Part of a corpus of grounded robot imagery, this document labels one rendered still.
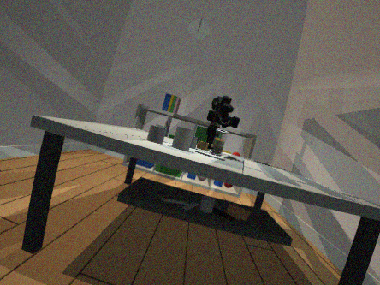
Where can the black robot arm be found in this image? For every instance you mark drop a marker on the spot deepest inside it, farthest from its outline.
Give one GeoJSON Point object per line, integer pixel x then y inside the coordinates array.
{"type": "Point", "coordinates": [219, 104]}

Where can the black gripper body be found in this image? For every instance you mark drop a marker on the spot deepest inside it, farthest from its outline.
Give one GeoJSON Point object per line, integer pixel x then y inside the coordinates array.
{"type": "Point", "coordinates": [225, 117]}

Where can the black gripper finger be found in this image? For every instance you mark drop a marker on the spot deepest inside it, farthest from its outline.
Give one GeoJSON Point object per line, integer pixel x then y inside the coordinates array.
{"type": "Point", "coordinates": [229, 122]}
{"type": "Point", "coordinates": [218, 119]}

